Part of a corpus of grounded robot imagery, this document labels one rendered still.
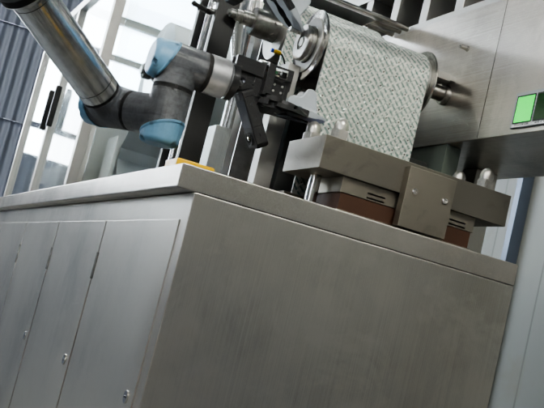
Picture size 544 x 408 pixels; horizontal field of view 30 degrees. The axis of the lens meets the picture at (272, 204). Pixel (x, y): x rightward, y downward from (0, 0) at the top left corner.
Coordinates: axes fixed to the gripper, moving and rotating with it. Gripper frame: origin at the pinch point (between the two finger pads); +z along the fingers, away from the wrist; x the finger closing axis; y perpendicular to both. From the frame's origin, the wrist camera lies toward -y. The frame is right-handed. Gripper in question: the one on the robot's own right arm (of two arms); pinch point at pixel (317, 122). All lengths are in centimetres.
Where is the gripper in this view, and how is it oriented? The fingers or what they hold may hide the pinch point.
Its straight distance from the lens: 197.7
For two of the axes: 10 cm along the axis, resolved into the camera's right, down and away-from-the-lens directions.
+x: -3.9, 0.2, 9.2
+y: 2.4, -9.6, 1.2
